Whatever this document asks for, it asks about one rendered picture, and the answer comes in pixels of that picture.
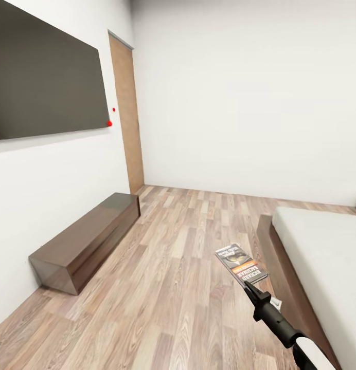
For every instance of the bench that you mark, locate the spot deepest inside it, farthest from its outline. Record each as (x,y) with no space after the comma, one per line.
(69,260)

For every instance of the hardback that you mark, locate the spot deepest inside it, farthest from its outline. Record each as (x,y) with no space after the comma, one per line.
(241,265)

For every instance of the sliding door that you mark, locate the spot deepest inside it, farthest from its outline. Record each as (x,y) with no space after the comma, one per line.
(124,76)

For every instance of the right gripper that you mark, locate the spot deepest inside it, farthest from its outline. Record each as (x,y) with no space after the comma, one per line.
(264,310)

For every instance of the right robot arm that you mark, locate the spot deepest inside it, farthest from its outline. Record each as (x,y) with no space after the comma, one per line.
(307,355)

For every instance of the bed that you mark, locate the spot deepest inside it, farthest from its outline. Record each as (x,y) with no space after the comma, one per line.
(311,260)

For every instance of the wall mounted tv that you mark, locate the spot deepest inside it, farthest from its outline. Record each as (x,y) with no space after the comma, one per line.
(50,81)

